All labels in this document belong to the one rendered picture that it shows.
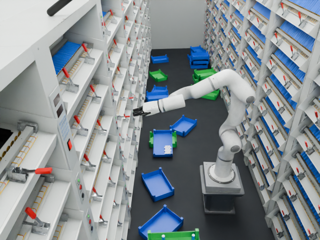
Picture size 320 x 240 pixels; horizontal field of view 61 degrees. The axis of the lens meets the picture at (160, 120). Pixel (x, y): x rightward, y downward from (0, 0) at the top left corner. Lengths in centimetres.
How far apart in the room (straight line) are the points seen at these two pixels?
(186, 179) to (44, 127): 198
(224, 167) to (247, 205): 52
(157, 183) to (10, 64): 213
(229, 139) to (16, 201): 150
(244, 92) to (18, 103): 126
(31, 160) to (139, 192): 188
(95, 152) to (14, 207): 73
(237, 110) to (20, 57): 142
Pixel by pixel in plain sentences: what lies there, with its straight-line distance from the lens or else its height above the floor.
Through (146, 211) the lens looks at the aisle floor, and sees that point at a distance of 242.
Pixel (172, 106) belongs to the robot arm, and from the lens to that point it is 168.
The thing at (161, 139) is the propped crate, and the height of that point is 9.
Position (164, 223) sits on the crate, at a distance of 233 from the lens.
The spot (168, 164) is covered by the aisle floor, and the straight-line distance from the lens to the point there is 280.
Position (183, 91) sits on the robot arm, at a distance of 177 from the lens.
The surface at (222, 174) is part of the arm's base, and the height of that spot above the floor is 39.
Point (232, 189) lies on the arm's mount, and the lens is 219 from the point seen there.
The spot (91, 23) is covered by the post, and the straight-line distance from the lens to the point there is 140.
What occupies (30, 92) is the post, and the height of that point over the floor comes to 158.
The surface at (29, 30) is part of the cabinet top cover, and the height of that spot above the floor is 170.
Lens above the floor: 189
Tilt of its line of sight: 33 degrees down
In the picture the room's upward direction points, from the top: 2 degrees counter-clockwise
